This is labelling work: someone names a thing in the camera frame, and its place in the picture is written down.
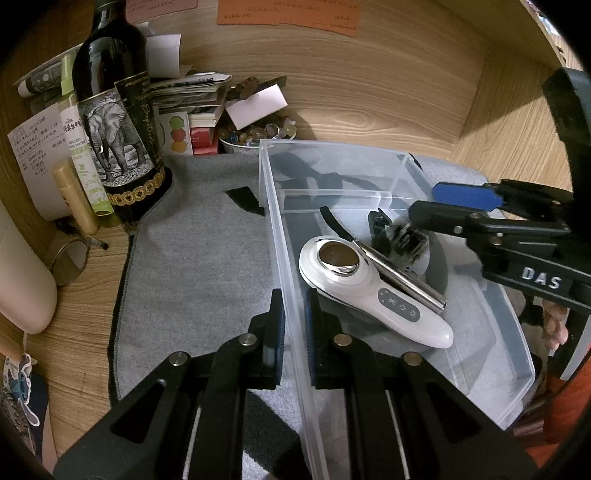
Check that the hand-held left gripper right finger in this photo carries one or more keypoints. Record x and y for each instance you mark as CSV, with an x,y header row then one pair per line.
x,y
310,337

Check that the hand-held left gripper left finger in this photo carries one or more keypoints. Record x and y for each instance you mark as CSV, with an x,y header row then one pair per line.
x,y
277,337

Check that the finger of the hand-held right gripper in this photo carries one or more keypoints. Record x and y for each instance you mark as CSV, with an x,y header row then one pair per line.
x,y
466,196
443,214

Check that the silver metal tool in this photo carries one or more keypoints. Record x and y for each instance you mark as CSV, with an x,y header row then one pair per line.
x,y
406,281

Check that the white handheld massager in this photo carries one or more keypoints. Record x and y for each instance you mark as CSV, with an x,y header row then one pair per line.
x,y
401,314

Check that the clear plastic bin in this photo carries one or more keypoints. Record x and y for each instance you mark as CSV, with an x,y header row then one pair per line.
x,y
485,360

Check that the person's right hand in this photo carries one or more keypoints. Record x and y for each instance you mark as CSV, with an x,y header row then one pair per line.
x,y
556,327

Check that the grey printed desk mat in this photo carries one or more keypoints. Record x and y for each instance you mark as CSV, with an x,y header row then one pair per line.
x,y
198,277

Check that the orange cloth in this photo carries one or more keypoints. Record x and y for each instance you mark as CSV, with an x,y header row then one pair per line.
x,y
570,410

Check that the bowl of beads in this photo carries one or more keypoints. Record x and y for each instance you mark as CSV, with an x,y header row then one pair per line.
x,y
249,138

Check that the red box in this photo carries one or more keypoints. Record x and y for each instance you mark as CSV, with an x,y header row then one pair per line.
x,y
203,141

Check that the white card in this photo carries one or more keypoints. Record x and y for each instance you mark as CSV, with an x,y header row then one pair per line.
x,y
256,106

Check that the black pen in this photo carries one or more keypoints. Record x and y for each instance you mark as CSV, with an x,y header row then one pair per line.
x,y
83,237

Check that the fruit print card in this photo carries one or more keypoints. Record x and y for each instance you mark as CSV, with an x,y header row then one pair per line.
x,y
174,134

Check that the yellow tube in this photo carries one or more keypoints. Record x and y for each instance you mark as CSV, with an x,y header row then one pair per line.
x,y
76,198

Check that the orange sticky note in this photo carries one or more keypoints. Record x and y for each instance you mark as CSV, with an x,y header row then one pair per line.
x,y
286,14

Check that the beige cylindrical pillar object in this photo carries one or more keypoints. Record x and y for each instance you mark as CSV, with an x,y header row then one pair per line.
x,y
23,286

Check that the stack of books and papers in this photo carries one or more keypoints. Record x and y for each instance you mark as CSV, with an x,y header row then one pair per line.
x,y
189,92

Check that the green spray bottle white label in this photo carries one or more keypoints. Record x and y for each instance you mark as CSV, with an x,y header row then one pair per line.
x,y
81,134

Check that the handwritten note paper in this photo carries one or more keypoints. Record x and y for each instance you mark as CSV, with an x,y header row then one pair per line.
x,y
39,157

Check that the dark wine bottle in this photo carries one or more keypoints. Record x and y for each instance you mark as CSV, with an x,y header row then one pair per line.
x,y
115,60

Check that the pink sticky note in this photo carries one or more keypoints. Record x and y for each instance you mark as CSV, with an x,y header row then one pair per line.
x,y
161,3

